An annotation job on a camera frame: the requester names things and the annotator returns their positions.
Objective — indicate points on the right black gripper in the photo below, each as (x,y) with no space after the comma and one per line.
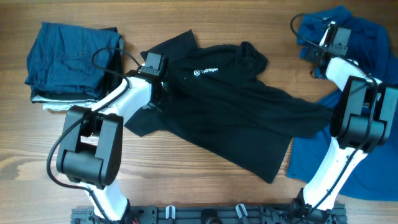
(311,52)

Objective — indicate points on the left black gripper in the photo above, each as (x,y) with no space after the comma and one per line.
(156,106)

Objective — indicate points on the blue polo shirt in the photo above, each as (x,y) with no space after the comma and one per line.
(375,177)

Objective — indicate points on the black polo shirt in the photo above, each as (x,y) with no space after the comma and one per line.
(217,102)

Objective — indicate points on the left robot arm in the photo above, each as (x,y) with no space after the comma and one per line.
(89,150)

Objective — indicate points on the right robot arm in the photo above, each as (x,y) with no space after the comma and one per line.
(361,121)

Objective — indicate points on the folded black garment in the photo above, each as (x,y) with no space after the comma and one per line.
(116,71)

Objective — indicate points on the folded white garment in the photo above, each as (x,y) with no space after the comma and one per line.
(59,106)

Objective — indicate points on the left white rail clip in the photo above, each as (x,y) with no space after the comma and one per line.
(170,212)

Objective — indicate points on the white rail clip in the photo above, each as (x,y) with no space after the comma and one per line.
(170,212)
(242,213)

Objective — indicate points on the right white rail clip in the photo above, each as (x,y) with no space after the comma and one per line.
(242,213)

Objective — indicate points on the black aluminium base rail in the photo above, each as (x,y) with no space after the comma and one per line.
(256,214)

